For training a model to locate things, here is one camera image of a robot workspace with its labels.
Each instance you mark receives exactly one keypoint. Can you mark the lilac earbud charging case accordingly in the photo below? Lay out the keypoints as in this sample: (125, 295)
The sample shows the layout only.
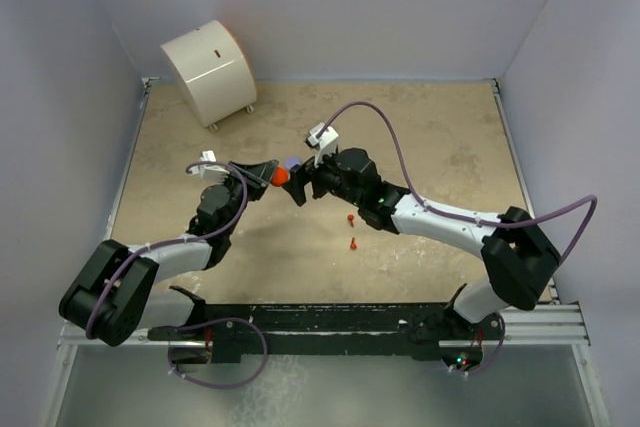
(291, 162)

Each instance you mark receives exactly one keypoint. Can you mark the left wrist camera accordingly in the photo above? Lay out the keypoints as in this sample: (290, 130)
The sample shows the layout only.
(208, 170)

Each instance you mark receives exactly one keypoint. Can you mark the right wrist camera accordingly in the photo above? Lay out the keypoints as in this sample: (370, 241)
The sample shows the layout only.
(323, 141)

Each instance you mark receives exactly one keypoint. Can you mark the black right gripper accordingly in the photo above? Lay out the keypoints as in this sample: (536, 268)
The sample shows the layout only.
(299, 177)

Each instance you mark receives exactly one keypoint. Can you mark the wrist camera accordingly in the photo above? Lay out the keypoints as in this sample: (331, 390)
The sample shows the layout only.
(323, 141)
(208, 170)

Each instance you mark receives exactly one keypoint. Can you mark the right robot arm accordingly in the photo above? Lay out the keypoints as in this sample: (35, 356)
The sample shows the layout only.
(518, 257)

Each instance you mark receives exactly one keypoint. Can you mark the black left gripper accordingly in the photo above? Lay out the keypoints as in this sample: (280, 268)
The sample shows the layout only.
(262, 170)

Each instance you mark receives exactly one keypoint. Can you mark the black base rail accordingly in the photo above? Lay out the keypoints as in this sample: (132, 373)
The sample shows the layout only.
(422, 331)

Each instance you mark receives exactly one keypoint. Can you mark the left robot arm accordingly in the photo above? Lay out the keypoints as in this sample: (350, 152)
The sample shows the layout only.
(111, 293)

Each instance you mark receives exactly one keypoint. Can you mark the orange earbud charging case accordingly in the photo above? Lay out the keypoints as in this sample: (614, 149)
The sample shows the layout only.
(280, 177)

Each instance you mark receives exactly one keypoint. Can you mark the white cylindrical box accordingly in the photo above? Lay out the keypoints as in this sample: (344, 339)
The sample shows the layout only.
(212, 72)

